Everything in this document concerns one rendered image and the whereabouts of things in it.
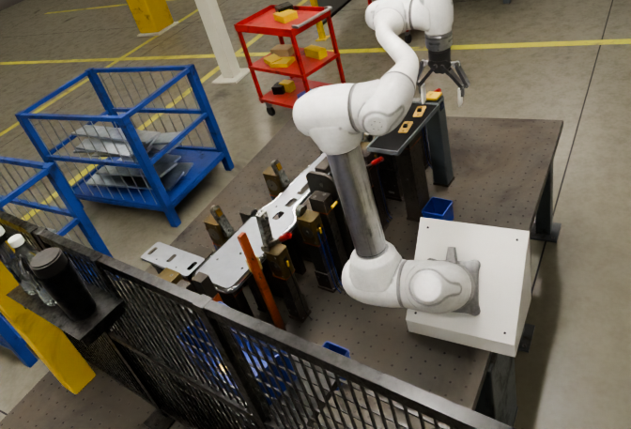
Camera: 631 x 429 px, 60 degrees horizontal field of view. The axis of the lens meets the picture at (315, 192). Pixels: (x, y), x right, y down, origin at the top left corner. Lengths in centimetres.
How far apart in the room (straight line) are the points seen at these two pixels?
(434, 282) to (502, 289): 30
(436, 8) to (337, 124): 60
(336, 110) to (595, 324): 191
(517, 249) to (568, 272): 133
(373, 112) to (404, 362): 92
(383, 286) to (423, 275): 15
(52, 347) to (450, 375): 140
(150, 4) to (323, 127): 794
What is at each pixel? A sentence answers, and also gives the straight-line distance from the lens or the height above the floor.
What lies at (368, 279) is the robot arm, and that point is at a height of 105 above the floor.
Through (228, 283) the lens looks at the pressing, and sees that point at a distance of 195.
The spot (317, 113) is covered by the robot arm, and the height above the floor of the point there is 161.
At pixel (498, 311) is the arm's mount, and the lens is 187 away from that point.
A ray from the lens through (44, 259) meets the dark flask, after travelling 133.
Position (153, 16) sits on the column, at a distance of 930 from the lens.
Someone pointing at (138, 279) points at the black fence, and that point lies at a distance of 122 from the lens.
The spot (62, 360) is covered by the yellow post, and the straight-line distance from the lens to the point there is 228.
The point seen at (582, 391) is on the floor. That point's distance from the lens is 272.
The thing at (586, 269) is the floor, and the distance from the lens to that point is 319.
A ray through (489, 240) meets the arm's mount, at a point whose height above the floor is 99.
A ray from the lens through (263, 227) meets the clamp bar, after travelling 185.
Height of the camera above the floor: 225
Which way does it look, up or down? 34 degrees down
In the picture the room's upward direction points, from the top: 17 degrees counter-clockwise
